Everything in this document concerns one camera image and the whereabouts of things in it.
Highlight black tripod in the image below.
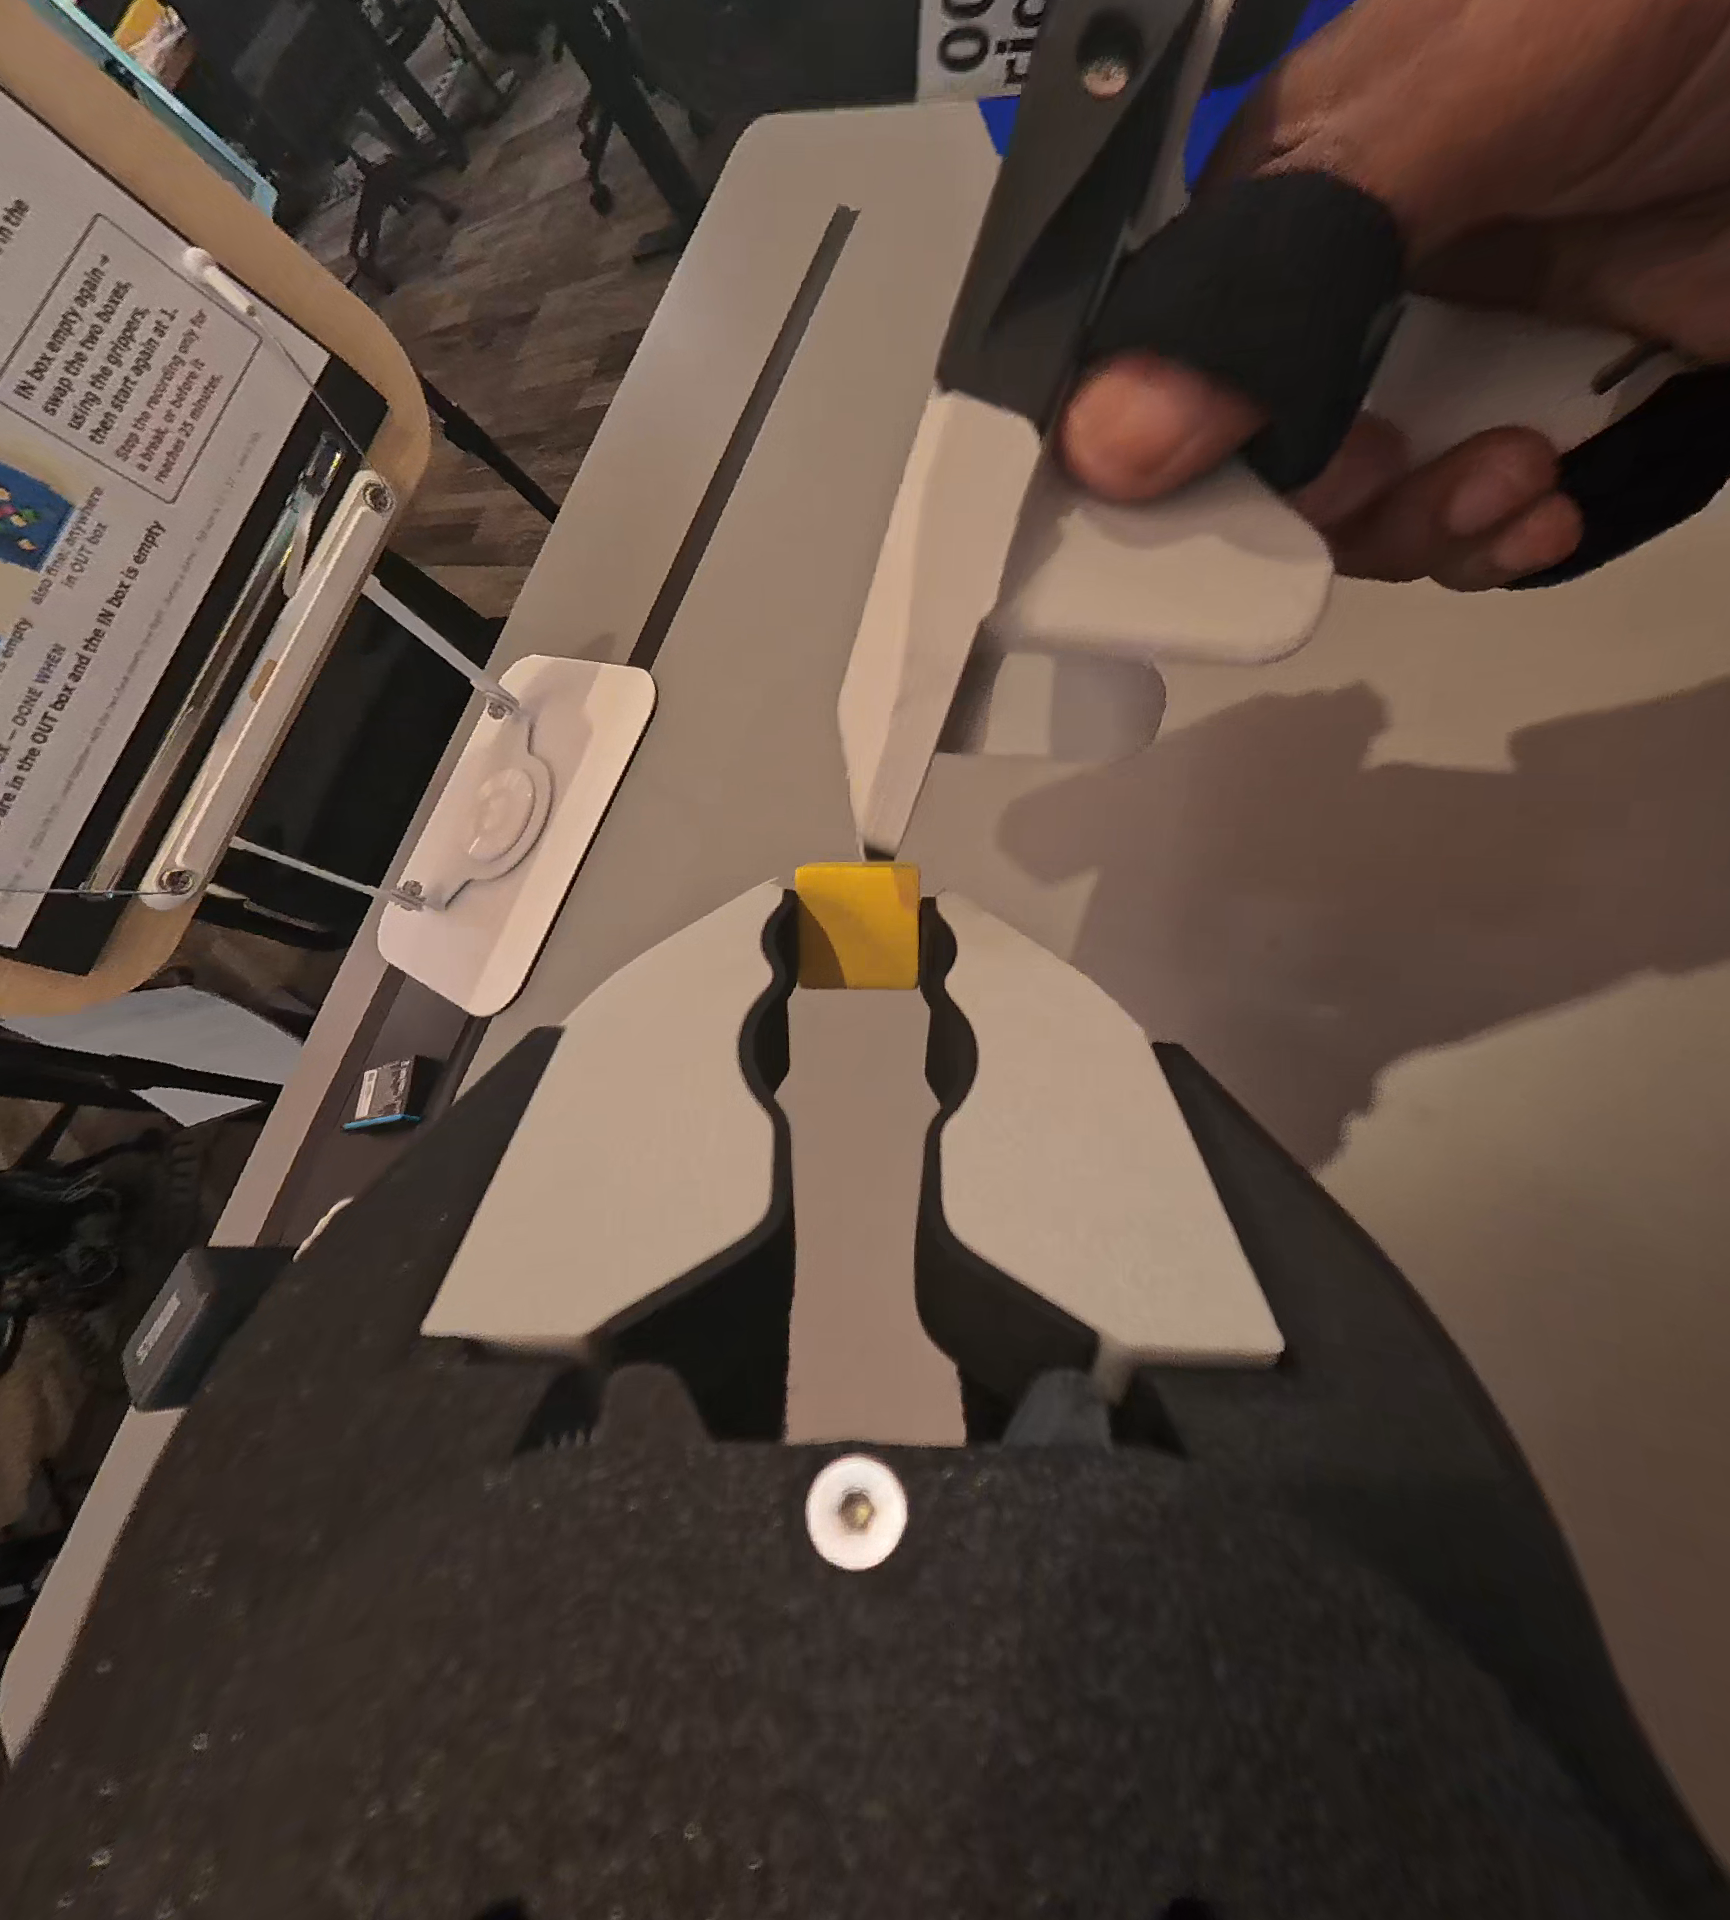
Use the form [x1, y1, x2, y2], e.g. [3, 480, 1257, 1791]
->
[0, 1020, 282, 1119]

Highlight white desk stand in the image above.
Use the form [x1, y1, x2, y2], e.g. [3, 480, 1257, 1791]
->
[83, 245, 658, 1014]

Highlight blue plastic bin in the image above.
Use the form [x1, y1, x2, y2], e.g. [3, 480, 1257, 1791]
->
[1189, 59, 1287, 160]

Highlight black desk leg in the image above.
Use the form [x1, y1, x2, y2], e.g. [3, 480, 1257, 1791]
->
[563, 0, 706, 227]

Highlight black battery charger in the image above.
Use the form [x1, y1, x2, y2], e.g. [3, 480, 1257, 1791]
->
[121, 1243, 290, 1412]

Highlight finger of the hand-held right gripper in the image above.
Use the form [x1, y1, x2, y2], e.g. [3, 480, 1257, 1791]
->
[833, 385, 1049, 868]
[982, 455, 1336, 665]

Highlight white paper sheet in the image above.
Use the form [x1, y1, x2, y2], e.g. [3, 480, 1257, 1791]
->
[0, 981, 315, 1127]

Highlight tan framed display screen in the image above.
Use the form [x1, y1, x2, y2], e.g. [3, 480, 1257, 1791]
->
[0, 0, 431, 1008]

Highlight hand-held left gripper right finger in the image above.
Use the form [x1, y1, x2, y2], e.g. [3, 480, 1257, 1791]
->
[912, 891, 1287, 1446]

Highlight black office chair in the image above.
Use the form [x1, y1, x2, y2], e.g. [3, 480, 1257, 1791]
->
[340, 0, 483, 293]

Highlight yellow wooden cube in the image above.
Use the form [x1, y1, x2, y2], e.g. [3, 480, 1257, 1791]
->
[793, 861, 923, 991]

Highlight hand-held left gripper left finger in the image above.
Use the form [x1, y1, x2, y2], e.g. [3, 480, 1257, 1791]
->
[421, 881, 800, 1446]

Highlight person's right hand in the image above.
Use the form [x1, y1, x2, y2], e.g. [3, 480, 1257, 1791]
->
[1059, 0, 1730, 590]

